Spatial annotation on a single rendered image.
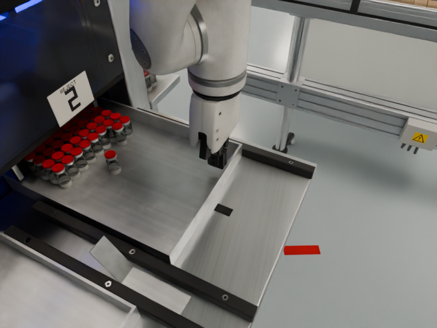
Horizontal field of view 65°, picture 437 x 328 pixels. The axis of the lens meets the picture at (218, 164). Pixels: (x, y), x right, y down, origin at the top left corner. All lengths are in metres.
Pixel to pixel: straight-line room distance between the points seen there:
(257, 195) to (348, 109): 0.94
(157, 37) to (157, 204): 0.32
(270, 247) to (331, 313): 0.97
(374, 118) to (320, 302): 0.76
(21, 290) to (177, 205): 0.26
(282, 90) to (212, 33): 1.12
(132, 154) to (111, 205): 0.12
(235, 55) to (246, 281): 0.32
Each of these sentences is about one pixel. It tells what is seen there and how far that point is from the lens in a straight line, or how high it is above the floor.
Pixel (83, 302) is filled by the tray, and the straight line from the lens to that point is 0.55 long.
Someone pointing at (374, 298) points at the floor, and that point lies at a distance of 1.60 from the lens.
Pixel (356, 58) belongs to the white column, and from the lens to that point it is 2.05.
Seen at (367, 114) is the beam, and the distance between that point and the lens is 1.50.
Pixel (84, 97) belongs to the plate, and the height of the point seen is 1.01.
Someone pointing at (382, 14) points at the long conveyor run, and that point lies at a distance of 1.29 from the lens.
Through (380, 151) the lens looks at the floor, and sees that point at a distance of 2.15.
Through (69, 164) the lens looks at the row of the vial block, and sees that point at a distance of 0.66.
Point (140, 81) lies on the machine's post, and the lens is 0.77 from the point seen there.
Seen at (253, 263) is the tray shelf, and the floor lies 0.88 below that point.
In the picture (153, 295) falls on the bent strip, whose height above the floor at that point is 0.88.
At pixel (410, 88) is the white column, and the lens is 2.11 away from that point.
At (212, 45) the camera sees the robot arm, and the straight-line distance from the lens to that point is 0.43.
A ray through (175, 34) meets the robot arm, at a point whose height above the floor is 1.20.
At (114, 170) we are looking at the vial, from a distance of 0.66.
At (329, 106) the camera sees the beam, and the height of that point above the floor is 0.49.
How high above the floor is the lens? 1.36
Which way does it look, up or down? 47 degrees down
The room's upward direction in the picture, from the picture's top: straight up
